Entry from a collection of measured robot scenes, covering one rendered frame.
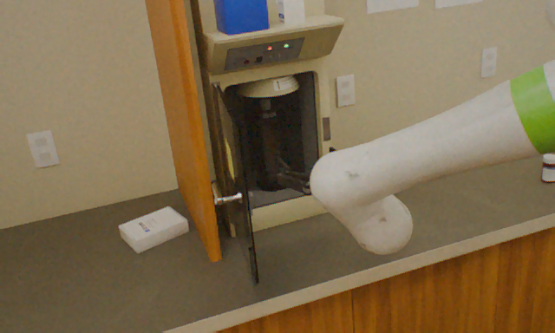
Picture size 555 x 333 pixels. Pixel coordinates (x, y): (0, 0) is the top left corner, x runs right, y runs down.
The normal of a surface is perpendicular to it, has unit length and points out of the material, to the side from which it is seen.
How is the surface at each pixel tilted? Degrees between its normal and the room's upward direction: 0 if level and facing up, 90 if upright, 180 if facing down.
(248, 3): 90
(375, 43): 90
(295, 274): 0
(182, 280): 0
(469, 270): 90
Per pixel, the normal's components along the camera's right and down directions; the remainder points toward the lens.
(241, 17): 0.33, 0.32
